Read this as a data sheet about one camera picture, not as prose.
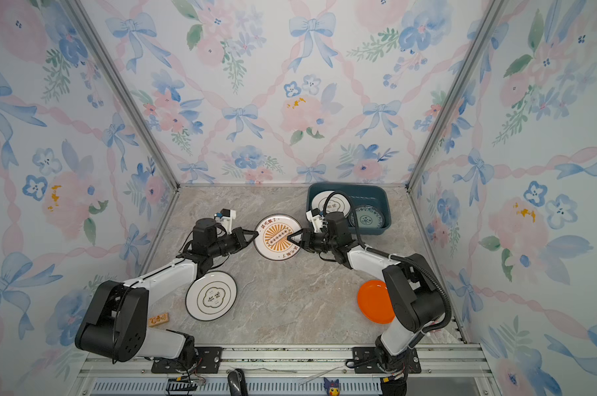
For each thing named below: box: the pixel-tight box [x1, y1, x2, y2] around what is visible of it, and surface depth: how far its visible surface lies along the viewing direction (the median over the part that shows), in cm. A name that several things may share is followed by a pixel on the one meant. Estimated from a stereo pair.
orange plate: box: [357, 279, 396, 325], surface depth 86 cm
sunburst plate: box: [253, 213, 303, 262], surface depth 88 cm
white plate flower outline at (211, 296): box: [185, 270, 238, 321], surface depth 87 cm
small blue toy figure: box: [323, 377, 341, 396], surface depth 69 cm
